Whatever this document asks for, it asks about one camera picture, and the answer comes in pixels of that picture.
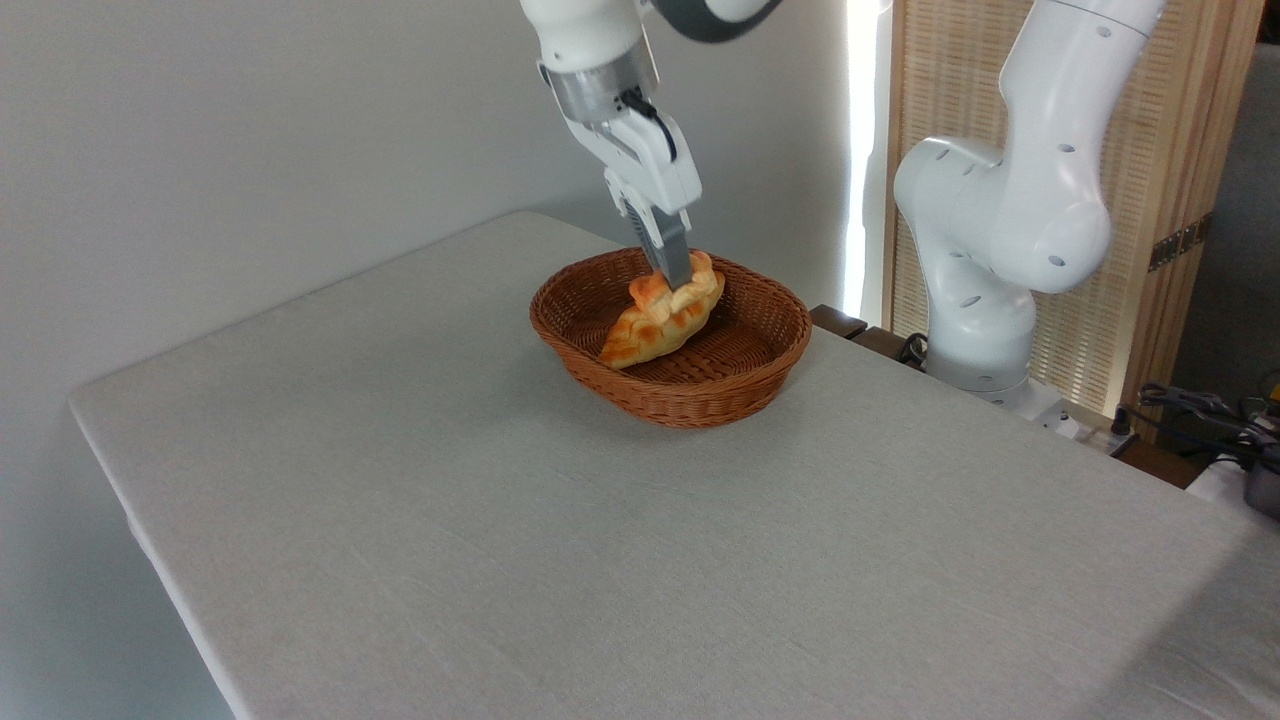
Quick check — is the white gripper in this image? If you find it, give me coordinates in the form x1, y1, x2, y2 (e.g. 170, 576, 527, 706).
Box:
564, 100, 704, 290

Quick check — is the round orange bread bun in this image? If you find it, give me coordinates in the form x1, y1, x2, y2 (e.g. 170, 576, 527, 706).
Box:
627, 250, 717, 325

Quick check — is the braided golden bread loaf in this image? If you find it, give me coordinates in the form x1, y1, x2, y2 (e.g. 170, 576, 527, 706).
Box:
599, 268, 727, 371

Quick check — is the brown wicker basket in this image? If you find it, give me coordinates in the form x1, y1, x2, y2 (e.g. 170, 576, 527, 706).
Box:
530, 247, 813, 430

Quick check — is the dark wooden board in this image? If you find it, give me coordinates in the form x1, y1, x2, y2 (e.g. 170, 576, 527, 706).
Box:
810, 304, 931, 373

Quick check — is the grey tablecloth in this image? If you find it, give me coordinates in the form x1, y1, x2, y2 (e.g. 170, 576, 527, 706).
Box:
68, 212, 1280, 720

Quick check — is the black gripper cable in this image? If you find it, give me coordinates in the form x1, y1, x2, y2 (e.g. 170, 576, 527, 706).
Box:
617, 89, 680, 164

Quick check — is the black cable bundle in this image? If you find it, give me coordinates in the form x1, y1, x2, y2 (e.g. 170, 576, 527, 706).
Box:
1138, 372, 1280, 473

